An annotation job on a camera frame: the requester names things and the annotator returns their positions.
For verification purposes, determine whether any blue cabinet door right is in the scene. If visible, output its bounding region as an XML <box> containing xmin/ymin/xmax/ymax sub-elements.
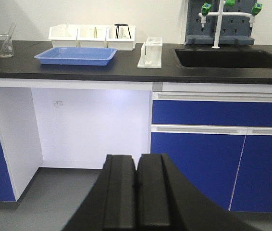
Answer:
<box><xmin>230</xmin><ymin>135</ymin><xmax>272</xmax><ymax>213</ymax></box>

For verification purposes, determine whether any white storage bin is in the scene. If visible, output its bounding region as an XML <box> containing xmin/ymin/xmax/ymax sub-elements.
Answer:
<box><xmin>106</xmin><ymin>25</ymin><xmax>136</xmax><ymax>51</ymax></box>
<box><xmin>48</xmin><ymin>24</ymin><xmax>79</xmax><ymax>47</ymax></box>
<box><xmin>77</xmin><ymin>25</ymin><xmax>109</xmax><ymax>48</ymax></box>

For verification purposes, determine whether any blue drawer front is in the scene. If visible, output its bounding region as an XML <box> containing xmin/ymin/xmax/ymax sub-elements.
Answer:
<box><xmin>152</xmin><ymin>100</ymin><xmax>272</xmax><ymax>127</ymax></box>

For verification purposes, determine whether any middle white storage bin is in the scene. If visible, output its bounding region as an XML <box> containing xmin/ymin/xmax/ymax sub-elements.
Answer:
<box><xmin>77</xmin><ymin>25</ymin><xmax>109</xmax><ymax>48</ymax></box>

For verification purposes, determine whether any blue plastic tray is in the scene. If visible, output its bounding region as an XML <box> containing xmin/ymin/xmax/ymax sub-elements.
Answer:
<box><xmin>34</xmin><ymin>47</ymin><xmax>117</xmax><ymax>66</ymax></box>

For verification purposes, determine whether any black lab sink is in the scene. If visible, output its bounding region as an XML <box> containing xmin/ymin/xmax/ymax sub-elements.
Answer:
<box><xmin>175</xmin><ymin>49</ymin><xmax>272</xmax><ymax>69</ymax></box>

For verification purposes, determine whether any right white storage bin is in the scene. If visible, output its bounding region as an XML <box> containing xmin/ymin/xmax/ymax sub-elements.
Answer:
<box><xmin>106</xmin><ymin>25</ymin><xmax>136</xmax><ymax>51</ymax></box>

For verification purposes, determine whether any black metal tripod stand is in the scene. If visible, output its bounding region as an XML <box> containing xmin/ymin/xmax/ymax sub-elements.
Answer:
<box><xmin>114</xmin><ymin>23</ymin><xmax>132</xmax><ymax>39</ymax></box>

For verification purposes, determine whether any glass test tube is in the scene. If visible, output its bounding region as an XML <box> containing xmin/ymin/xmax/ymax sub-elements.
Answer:
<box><xmin>0</xmin><ymin>22</ymin><xmax>16</xmax><ymax>58</ymax></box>

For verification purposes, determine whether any glass beaker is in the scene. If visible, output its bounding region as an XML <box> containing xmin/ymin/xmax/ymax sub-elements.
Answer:
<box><xmin>0</xmin><ymin>34</ymin><xmax>14</xmax><ymax>58</ymax></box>

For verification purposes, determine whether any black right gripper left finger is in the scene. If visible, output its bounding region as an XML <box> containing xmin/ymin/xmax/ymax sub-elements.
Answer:
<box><xmin>63</xmin><ymin>155</ymin><xmax>136</xmax><ymax>231</ymax></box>

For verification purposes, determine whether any left white storage bin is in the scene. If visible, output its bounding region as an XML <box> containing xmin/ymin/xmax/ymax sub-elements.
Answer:
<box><xmin>48</xmin><ymin>24</ymin><xmax>79</xmax><ymax>47</ymax></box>

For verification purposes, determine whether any grey pegboard drying rack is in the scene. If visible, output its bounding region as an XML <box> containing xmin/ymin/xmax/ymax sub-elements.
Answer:
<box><xmin>185</xmin><ymin>0</ymin><xmax>256</xmax><ymax>45</ymax></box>

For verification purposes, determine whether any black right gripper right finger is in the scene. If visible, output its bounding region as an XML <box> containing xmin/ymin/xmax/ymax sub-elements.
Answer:
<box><xmin>137</xmin><ymin>154</ymin><xmax>255</xmax><ymax>231</ymax></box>

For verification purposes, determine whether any white lab faucet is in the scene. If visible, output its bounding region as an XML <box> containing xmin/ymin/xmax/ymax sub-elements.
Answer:
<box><xmin>198</xmin><ymin>0</ymin><xmax>263</xmax><ymax>49</ymax></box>

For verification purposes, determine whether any white test tube rack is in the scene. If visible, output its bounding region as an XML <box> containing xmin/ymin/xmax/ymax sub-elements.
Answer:
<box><xmin>137</xmin><ymin>37</ymin><xmax>162</xmax><ymax>68</ymax></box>

